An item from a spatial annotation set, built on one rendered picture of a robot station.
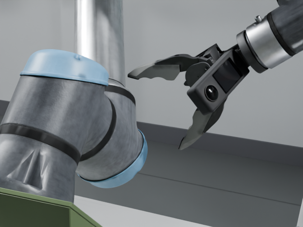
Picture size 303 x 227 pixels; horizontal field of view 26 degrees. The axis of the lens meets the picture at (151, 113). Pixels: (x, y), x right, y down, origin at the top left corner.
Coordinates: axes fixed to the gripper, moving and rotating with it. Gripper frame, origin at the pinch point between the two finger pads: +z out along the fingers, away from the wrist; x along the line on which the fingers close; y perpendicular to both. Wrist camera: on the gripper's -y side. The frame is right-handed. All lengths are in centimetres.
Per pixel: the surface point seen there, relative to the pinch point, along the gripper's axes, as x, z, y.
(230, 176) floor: -99, 97, 249
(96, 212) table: -12.9, 26.9, 10.4
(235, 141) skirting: -92, 96, 288
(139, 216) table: -17.9, 19.7, 10.8
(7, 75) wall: 26, 237, 336
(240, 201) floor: -102, 86, 214
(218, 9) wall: -17, 61, 301
